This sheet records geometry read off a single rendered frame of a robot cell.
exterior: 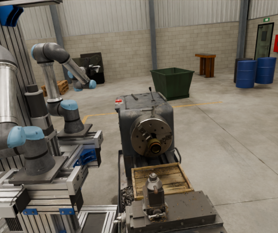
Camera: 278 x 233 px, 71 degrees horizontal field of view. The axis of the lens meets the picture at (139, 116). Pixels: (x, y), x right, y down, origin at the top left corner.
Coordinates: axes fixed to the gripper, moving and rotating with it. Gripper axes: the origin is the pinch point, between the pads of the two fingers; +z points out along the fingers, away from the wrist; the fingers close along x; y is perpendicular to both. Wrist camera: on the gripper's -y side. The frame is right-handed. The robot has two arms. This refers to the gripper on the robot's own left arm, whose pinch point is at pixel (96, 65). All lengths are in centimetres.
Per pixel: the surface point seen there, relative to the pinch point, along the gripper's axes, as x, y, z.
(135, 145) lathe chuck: 67, 46, -46
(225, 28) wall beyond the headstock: 46, -57, 1092
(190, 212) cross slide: 116, 46, -87
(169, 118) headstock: 83, 31, -17
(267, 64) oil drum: 231, 57, 663
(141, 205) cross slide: 92, 50, -90
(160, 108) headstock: 75, 24, -18
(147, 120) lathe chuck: 73, 26, -41
